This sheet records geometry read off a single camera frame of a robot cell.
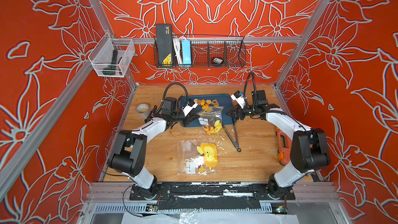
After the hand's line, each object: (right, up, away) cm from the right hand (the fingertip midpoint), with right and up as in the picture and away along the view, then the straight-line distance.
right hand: (226, 111), depth 85 cm
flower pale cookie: (-8, +5, +22) cm, 24 cm away
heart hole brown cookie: (-4, +4, +21) cm, 22 cm away
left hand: (-16, -2, +1) cm, 17 cm away
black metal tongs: (+5, -19, +2) cm, 20 cm away
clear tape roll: (-54, -1, +19) cm, 57 cm away
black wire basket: (-8, +38, +14) cm, 42 cm away
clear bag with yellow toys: (-17, -25, -4) cm, 30 cm away
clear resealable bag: (-9, -5, 0) cm, 10 cm away
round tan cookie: (-18, +5, +25) cm, 31 cm away
